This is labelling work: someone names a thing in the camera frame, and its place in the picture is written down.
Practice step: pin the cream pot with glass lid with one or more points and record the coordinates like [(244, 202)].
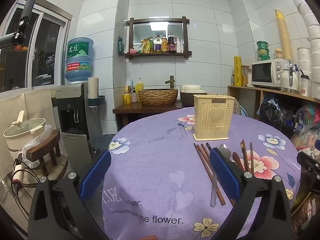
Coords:
[(25, 127)]

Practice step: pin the white cup with red label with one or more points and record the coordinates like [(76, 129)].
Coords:
[(305, 87)]

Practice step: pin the metal spoon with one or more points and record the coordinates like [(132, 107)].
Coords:
[(224, 150)]

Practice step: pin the wooden washstand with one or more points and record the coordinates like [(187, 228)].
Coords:
[(125, 110)]

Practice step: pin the brown bucket with white lid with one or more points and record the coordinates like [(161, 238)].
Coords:
[(187, 99)]

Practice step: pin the clear plastic bag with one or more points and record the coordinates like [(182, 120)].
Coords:
[(48, 130)]

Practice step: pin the short brown wooden chopstick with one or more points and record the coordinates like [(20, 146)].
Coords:
[(236, 158)]

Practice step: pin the tall yellow box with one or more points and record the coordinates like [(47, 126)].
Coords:
[(238, 71)]

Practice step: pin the woven pattern wash basin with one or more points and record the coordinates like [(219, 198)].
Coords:
[(157, 97)]

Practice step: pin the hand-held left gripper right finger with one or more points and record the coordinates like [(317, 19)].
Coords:
[(223, 172)]

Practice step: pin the purple floral tablecloth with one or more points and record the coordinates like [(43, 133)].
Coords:
[(162, 155)]

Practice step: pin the paisley cloth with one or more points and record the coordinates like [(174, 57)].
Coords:
[(240, 107)]

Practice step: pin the stack of white paper cups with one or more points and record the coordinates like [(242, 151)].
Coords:
[(312, 30)]

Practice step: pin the sliding window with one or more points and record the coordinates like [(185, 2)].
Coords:
[(47, 50)]

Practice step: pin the black chopstick with gold band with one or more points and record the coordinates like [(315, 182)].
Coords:
[(244, 156)]

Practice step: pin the white plastic chopstick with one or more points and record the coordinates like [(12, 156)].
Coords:
[(213, 192)]

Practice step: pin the row of condiment bottles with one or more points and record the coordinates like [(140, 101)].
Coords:
[(162, 45)]

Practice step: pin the white electric kettle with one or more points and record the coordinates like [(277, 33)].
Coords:
[(286, 80)]

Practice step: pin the wooden shelf unit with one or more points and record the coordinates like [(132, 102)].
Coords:
[(245, 100)]

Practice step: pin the yellow toothbrush cup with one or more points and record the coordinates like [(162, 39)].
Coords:
[(127, 98)]

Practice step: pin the blue water jug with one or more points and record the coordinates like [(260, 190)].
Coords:
[(78, 60)]

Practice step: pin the yellow soap dispenser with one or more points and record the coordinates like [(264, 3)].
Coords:
[(139, 87)]

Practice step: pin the green instant noodle cup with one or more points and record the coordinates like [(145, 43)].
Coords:
[(263, 55), (262, 45)]

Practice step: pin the paper cup dispenser tube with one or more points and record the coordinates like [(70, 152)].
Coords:
[(93, 87)]

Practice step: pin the green hanging packet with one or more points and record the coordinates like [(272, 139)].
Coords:
[(121, 46)]

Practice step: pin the cream perforated utensil holder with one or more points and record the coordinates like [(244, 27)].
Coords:
[(205, 120)]

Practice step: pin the stack of yellow paper cups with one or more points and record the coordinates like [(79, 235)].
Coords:
[(283, 35)]

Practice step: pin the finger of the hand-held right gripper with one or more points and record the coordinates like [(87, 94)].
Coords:
[(307, 158)]

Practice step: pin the dark wooden stool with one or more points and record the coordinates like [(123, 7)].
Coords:
[(42, 147)]

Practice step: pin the glass jar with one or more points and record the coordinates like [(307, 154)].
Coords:
[(246, 76)]

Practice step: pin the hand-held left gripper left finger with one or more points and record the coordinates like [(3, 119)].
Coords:
[(96, 173)]

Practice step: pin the white microwave oven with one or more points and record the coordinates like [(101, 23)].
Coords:
[(262, 72)]

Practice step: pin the black plastic bag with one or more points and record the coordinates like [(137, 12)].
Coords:
[(275, 115)]

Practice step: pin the bronze faucet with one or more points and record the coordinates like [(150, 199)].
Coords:
[(171, 81)]

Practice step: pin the wooden framed wall mirror shelf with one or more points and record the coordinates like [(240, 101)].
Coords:
[(130, 37)]

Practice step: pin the grey water dispenser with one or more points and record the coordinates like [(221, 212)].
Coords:
[(75, 100)]

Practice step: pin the pile of colourful plastic bags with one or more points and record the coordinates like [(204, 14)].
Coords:
[(308, 122)]

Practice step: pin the dark round stool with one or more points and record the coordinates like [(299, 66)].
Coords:
[(103, 141)]

